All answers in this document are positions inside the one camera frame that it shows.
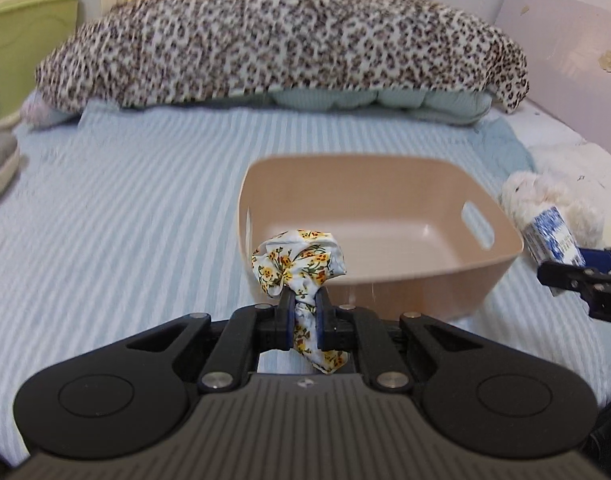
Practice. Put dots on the blue white patterned box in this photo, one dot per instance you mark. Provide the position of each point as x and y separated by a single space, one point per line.
550 243

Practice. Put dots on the leopard print blanket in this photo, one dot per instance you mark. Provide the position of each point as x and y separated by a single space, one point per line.
157 52

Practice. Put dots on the yellow floral fabric scrunchie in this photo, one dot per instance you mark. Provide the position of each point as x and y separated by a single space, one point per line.
302 261

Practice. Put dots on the beige plastic storage basket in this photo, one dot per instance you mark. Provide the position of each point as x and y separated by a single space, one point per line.
418 234

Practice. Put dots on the pink headboard panel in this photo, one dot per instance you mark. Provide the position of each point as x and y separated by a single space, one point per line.
568 49

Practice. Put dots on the white fluffy plush toy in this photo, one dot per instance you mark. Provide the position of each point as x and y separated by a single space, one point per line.
575 179

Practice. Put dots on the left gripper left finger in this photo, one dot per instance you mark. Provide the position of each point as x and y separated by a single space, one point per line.
240 341

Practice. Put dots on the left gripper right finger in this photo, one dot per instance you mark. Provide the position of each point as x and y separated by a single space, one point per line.
371 343

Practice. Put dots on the light green quilted pillow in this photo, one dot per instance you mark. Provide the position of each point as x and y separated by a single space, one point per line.
456 108

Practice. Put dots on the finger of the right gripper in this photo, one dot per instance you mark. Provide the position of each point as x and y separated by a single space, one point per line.
565 274

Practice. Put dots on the blue striped bed quilt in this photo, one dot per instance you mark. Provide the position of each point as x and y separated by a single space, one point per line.
124 220

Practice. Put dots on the green plastic storage bin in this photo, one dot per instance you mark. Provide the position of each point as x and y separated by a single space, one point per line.
29 31

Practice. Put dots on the small pink plush item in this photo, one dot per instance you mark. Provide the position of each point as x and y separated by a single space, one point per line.
39 115

